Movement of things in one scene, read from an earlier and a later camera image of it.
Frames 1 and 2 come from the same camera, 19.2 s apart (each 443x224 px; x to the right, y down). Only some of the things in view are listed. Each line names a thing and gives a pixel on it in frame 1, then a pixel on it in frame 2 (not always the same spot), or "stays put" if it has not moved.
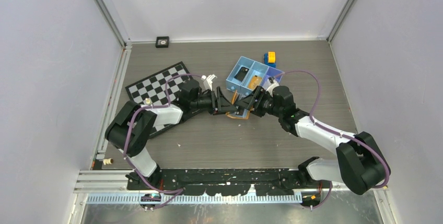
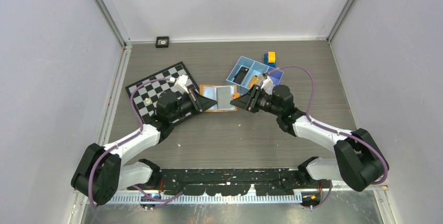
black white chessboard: (161, 88) stays put
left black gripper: (220, 105) -> (201, 103)
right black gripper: (248, 102) stays put
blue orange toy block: (269, 59) stays put
